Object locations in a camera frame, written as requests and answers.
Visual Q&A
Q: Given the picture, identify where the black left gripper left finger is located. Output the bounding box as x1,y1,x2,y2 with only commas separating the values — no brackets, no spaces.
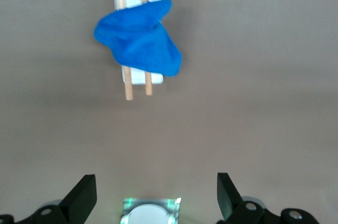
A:
0,174,98,224

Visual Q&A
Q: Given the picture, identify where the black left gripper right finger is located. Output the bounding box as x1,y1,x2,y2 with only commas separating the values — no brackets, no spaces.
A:
215,172,321,224

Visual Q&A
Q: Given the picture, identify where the blue towel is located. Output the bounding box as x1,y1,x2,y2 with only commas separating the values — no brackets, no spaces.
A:
92,0,184,78

